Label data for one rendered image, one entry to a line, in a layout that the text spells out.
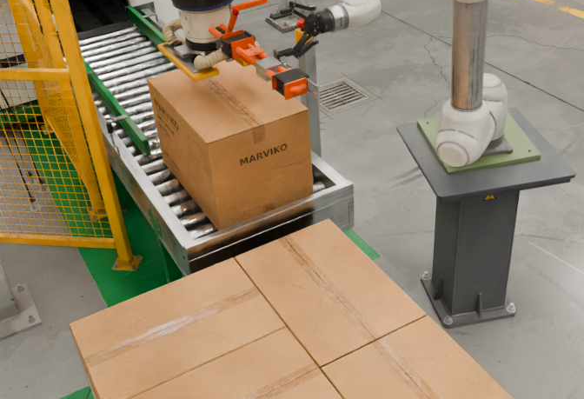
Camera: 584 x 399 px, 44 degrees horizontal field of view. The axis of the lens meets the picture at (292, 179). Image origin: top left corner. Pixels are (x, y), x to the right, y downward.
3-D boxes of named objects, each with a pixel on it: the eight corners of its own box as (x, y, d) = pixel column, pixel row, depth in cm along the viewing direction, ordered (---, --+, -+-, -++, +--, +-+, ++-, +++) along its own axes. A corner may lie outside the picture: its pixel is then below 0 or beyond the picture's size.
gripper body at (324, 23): (333, 11, 248) (309, 18, 245) (334, 35, 253) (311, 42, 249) (321, 5, 254) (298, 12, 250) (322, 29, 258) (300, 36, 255)
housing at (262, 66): (255, 74, 228) (253, 61, 225) (274, 68, 230) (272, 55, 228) (265, 83, 223) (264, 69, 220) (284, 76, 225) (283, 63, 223)
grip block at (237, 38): (220, 51, 244) (218, 35, 240) (246, 43, 247) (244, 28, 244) (231, 60, 237) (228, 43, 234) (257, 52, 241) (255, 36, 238)
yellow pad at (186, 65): (157, 49, 273) (155, 36, 270) (182, 42, 277) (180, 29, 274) (194, 83, 248) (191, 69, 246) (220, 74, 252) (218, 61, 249)
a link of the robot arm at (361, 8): (340, 35, 260) (327, 0, 260) (375, 23, 266) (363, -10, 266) (353, 25, 250) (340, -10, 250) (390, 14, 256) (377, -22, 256)
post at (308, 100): (308, 216, 365) (294, 29, 308) (319, 211, 367) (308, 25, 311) (314, 222, 360) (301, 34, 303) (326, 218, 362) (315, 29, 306)
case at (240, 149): (162, 162, 313) (146, 78, 290) (246, 133, 328) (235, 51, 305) (221, 235, 269) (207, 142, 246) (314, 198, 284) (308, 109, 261)
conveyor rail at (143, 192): (43, 65, 438) (35, 36, 428) (52, 63, 440) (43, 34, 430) (190, 287, 268) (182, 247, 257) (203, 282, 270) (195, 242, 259)
